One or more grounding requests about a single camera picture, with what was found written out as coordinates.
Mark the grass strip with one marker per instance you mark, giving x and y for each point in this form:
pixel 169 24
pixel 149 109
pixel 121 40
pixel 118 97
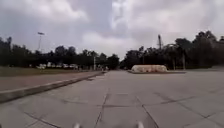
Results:
pixel 20 71

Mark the tall floodlight pole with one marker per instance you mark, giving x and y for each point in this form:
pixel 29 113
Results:
pixel 40 41

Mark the lattice tower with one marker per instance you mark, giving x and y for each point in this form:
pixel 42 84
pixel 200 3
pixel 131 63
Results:
pixel 159 41

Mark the reddish brown paved strip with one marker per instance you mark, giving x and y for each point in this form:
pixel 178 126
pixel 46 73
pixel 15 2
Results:
pixel 30 80

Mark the row of trees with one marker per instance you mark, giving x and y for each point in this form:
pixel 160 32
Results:
pixel 200 50

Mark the grey concrete slab pavement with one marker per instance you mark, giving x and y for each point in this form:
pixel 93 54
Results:
pixel 133 90

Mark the grey concrete kerb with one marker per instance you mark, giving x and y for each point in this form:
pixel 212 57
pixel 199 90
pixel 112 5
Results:
pixel 40 88

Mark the pale pole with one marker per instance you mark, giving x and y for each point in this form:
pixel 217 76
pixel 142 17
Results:
pixel 94 63

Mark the row of parked vehicles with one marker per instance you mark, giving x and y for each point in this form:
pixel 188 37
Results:
pixel 55 65

